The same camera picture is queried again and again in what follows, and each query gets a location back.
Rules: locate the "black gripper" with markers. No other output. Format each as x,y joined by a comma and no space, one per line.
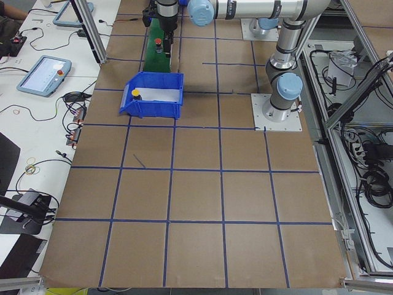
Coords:
167,25

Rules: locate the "red push button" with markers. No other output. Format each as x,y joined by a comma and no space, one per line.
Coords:
158,45

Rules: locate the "yellow push button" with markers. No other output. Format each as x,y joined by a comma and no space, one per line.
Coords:
136,95

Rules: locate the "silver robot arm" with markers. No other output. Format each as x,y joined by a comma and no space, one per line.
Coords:
286,85
262,26

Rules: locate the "green conveyor belt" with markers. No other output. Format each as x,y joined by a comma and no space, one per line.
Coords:
155,60

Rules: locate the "white foam pad left bin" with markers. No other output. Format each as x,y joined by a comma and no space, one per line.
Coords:
158,94

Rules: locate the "left blue storage bin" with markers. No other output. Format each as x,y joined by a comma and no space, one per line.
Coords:
155,80

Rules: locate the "black power adapter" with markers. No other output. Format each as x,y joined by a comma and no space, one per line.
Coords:
81,33

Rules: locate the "far teach pendant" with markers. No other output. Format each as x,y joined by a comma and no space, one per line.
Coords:
67,17

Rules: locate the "teach pendant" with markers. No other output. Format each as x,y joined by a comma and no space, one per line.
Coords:
45,76
67,17

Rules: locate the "near teach pendant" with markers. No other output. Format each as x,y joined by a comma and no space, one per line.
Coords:
45,76

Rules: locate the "white crumpled paper bag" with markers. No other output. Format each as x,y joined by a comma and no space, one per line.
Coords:
341,67

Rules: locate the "black monitor stand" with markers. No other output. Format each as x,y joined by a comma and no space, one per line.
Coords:
26,212

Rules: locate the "aluminium frame post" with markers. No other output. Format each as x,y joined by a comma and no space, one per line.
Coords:
87,22

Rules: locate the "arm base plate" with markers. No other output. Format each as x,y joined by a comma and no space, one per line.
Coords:
269,119
272,36

